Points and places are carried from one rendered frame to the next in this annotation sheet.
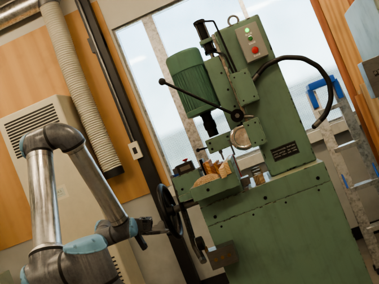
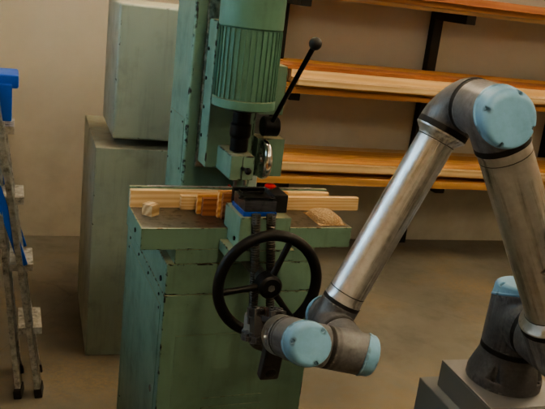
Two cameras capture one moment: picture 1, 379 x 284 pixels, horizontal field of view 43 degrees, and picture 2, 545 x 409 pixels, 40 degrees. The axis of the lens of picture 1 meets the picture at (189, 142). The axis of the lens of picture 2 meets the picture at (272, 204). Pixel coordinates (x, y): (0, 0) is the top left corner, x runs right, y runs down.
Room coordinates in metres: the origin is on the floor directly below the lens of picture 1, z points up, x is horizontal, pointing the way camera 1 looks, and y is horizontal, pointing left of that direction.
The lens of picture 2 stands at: (3.19, 1.73, 1.52)
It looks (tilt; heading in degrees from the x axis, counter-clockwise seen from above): 16 degrees down; 241
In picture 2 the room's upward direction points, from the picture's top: 7 degrees clockwise
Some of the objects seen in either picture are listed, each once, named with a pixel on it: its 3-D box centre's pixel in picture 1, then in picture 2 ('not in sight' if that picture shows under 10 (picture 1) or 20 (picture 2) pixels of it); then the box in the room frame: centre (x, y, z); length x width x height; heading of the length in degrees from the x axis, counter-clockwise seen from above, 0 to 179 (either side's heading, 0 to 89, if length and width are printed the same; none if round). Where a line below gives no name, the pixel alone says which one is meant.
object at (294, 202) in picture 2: (225, 167); (272, 203); (2.19, -0.11, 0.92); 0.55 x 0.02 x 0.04; 173
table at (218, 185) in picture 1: (209, 183); (244, 231); (2.32, -0.02, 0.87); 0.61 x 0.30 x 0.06; 173
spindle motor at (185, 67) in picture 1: (193, 83); (248, 51); (2.31, -0.12, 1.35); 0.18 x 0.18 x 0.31
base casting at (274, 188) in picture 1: (262, 187); (216, 241); (2.30, -0.24, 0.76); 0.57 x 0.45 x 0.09; 83
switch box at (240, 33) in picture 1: (251, 43); not in sight; (2.13, -0.42, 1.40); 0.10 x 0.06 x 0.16; 83
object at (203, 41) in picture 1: (206, 36); not in sight; (2.29, -0.26, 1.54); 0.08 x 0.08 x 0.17; 83
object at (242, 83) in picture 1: (244, 87); (268, 88); (2.13, -0.32, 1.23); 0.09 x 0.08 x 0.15; 83
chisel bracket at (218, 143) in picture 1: (221, 143); (235, 164); (2.31, -0.14, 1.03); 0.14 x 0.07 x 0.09; 83
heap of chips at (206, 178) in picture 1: (205, 178); (324, 214); (2.07, -0.01, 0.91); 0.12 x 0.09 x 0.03; 83
